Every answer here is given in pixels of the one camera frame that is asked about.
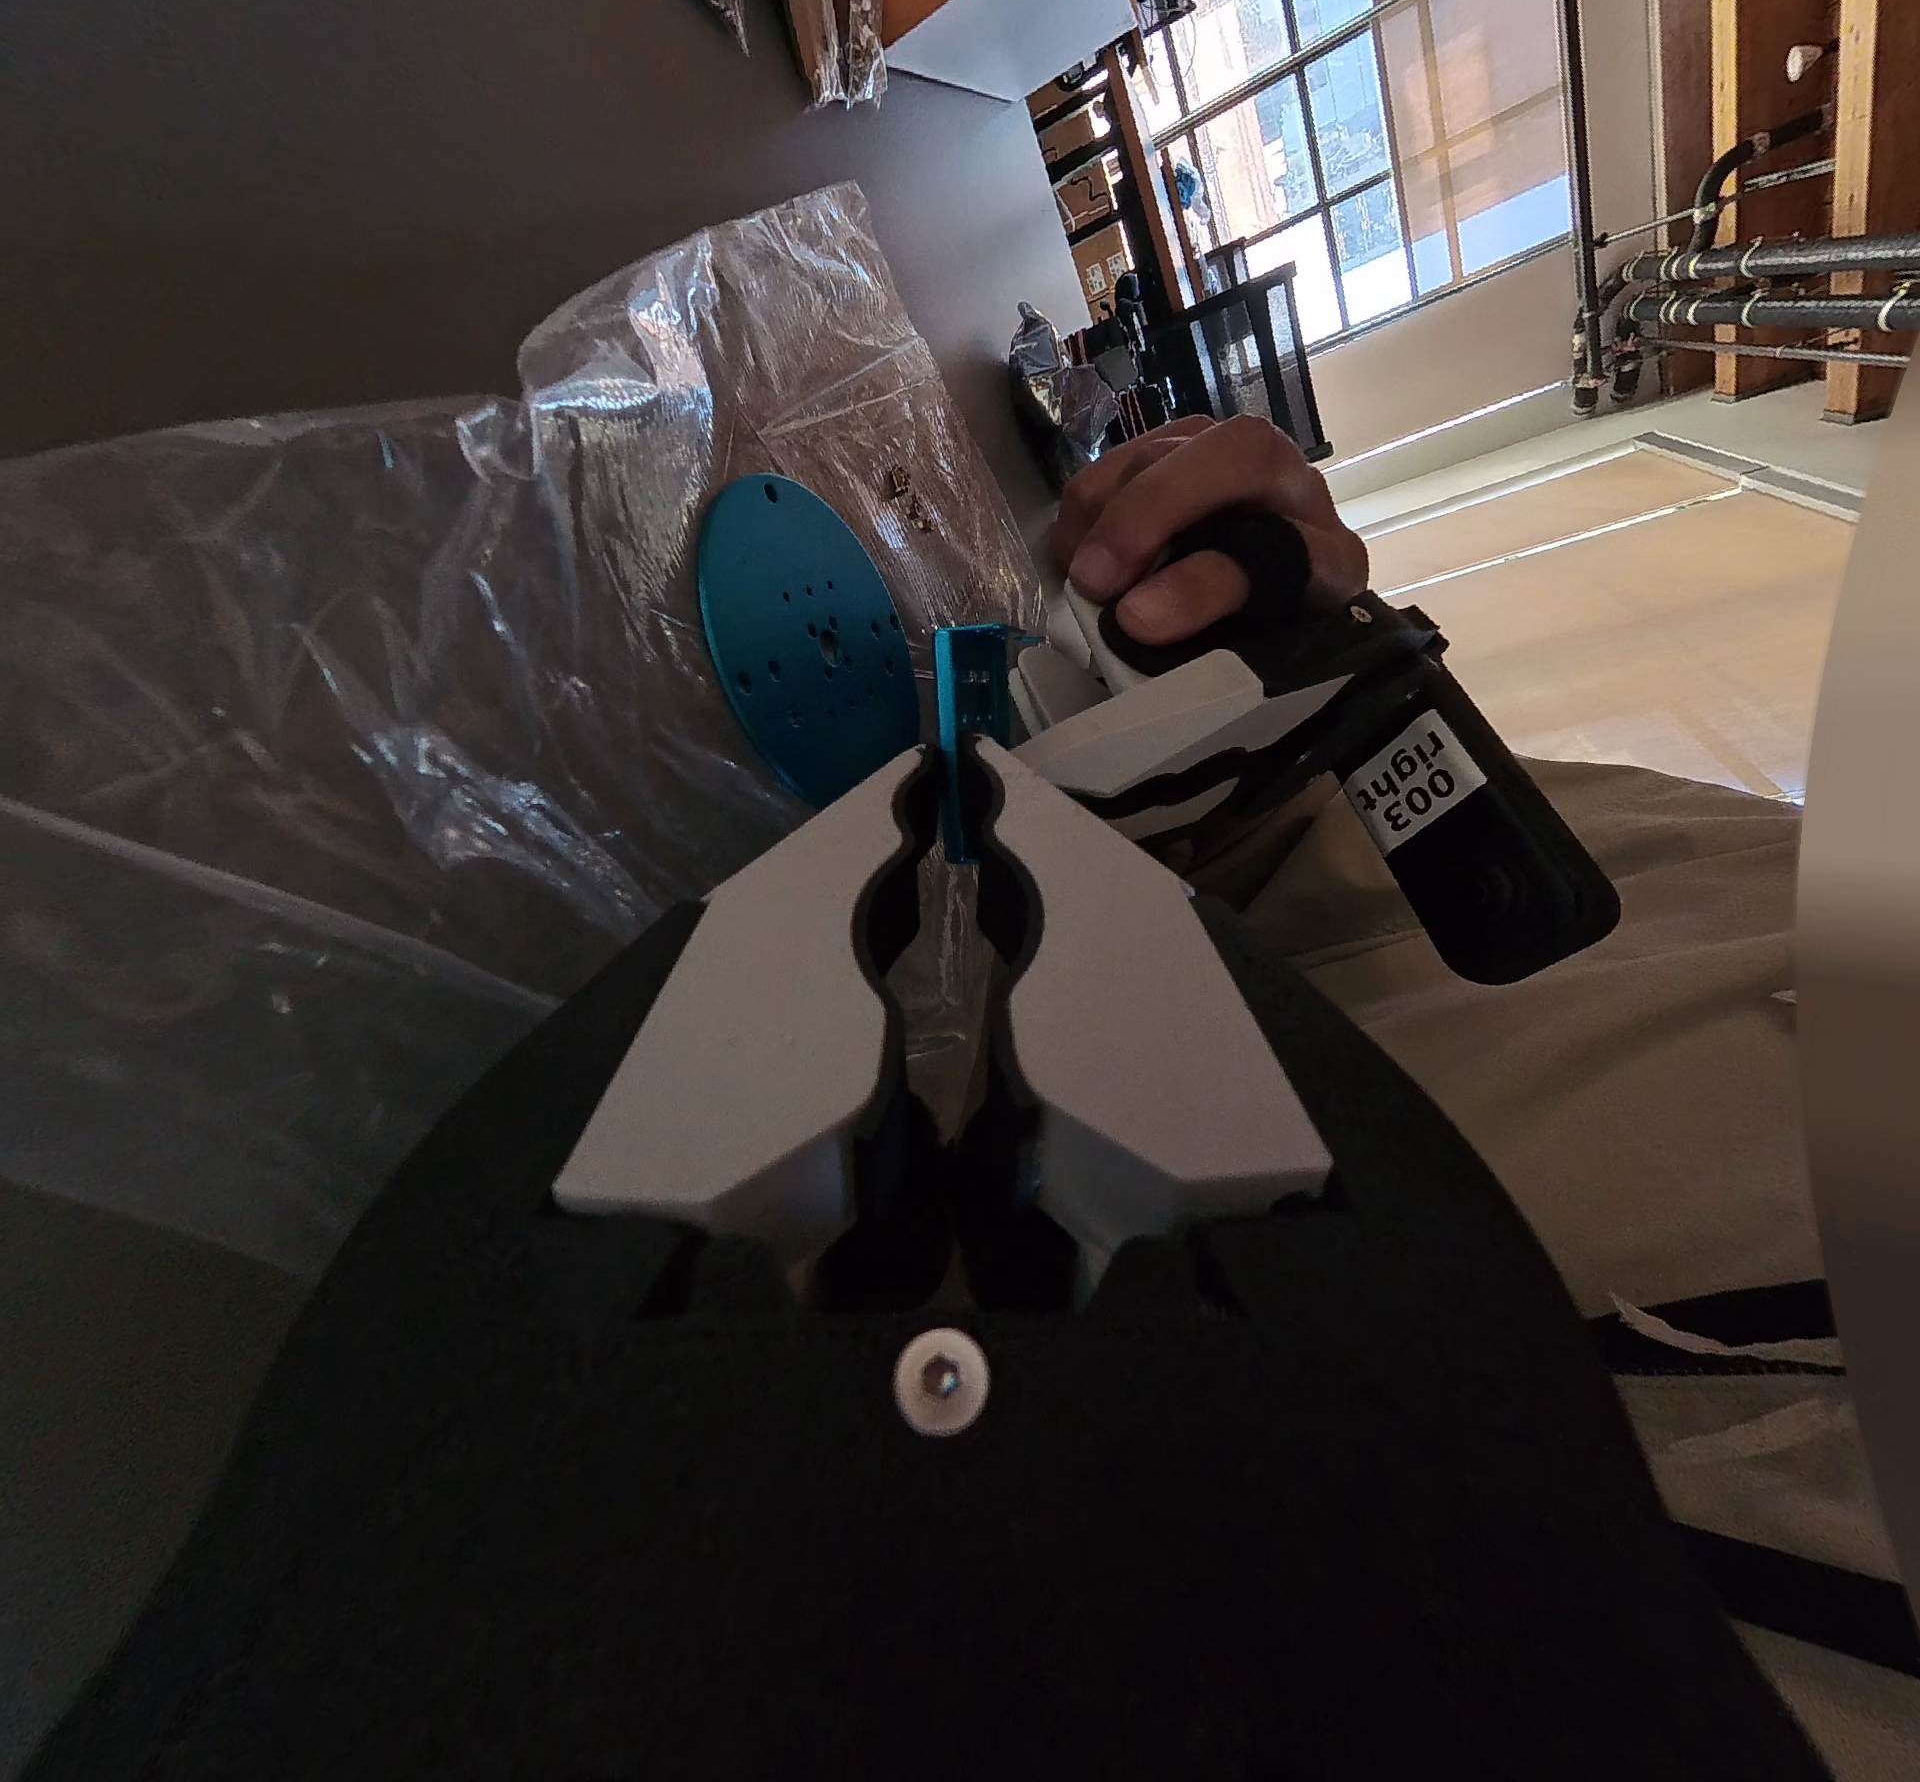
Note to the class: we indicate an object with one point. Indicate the large grid window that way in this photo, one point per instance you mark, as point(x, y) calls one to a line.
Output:
point(1425, 88)

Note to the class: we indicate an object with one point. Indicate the cluster of small brass screws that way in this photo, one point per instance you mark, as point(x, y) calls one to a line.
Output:
point(908, 493)

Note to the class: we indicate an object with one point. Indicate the large clear plastic bag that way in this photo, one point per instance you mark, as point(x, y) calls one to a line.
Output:
point(225, 684)

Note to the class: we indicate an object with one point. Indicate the blue round metal plate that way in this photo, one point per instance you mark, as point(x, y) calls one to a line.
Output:
point(779, 613)

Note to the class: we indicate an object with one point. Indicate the wooden shelf with boxes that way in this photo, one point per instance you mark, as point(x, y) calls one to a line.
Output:
point(1089, 192)

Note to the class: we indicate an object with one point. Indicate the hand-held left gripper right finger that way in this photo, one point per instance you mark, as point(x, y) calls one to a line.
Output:
point(1168, 1062)

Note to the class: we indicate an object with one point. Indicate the black mesh cart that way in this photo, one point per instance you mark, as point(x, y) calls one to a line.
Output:
point(1259, 357)

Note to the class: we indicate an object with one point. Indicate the person's right hand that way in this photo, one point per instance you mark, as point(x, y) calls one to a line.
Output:
point(1213, 479)

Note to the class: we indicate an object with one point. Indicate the curved black pipe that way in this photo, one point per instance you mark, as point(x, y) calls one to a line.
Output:
point(1717, 182)

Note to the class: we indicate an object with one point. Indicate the blue U-shaped metal bracket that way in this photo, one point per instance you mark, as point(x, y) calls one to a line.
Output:
point(962, 718)

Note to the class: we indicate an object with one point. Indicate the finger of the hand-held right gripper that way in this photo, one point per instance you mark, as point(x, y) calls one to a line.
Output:
point(1201, 809)
point(1157, 724)

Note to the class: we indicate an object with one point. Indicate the black insulated pipe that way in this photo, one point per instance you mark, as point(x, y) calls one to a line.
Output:
point(1771, 258)
point(1771, 308)

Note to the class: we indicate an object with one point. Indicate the crumpled silver foil bag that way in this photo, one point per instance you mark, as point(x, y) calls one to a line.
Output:
point(1051, 389)

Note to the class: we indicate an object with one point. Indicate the metal conduit pole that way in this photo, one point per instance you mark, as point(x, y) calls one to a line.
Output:
point(1575, 88)

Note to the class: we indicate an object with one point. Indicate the white ceiling sensor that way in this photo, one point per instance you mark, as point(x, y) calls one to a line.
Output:
point(1808, 58)

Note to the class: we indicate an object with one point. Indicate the grey desk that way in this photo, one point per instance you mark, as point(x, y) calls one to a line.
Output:
point(300, 162)

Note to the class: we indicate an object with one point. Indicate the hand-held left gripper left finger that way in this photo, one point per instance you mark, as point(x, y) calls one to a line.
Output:
point(720, 1062)

